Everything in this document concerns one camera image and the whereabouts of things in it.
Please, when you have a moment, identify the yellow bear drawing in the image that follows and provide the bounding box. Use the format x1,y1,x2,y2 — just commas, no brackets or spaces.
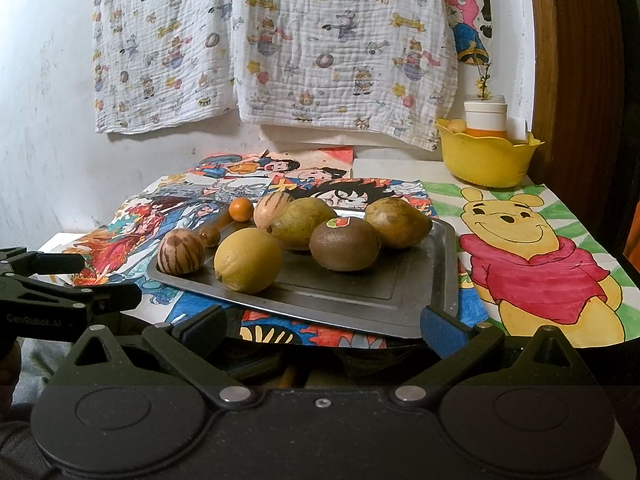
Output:
427,182,640,348

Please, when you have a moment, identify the small brown pear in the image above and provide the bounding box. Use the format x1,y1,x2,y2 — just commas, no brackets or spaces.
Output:
364,197,433,250

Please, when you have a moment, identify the dark striped pepino melon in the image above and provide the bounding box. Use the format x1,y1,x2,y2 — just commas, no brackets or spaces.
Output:
157,228,206,275

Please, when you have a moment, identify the cartoon boys drawing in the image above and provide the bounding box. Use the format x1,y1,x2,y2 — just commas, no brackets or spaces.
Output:
194,149,432,221

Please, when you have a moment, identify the brown kiwi with sticker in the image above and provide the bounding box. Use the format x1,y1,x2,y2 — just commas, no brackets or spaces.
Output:
308,217,381,272

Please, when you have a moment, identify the printed white muslin blanket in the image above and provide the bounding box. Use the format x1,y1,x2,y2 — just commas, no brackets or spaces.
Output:
92,0,241,134
230,0,461,153

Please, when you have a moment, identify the white card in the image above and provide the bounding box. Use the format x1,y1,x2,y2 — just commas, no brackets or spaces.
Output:
506,117,532,141

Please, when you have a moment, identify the colourful wall poster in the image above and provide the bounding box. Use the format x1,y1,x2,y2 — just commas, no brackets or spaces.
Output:
446,0,494,66

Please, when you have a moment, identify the large green pear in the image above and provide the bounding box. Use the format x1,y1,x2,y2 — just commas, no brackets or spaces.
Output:
267,197,339,251

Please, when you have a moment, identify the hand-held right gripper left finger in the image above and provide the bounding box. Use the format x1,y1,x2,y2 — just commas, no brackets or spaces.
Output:
74,305,252,406

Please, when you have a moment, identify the metal tray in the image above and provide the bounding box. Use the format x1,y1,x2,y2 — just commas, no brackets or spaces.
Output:
146,207,460,340

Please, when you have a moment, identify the wooden door frame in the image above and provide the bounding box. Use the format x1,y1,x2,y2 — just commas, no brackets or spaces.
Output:
525,0,640,261

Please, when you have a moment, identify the white jar with orange band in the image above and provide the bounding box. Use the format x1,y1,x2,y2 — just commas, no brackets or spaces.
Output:
463,95,508,138

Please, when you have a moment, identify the pale striped pepino melon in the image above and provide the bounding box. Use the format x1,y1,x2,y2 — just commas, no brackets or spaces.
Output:
253,192,296,233

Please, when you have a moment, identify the yellow plastic bowl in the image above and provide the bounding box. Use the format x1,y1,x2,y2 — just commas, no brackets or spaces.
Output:
435,117,546,187

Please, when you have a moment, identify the colourful anime figures drawing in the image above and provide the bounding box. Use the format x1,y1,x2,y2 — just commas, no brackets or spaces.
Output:
60,175,281,321

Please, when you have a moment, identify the dry twig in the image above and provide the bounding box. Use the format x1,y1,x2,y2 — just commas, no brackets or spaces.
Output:
472,62,493,101

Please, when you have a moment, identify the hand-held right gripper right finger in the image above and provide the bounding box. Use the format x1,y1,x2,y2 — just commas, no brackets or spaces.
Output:
392,305,577,406

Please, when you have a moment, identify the blue and red drawing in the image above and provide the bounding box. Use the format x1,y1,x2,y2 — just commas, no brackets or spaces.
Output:
170,285,491,348

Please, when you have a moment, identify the yellow lemon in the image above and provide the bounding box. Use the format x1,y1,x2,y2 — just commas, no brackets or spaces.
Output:
214,227,283,295

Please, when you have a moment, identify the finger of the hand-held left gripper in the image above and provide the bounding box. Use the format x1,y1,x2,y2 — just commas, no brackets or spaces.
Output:
20,281,143,321
0,246,86,277

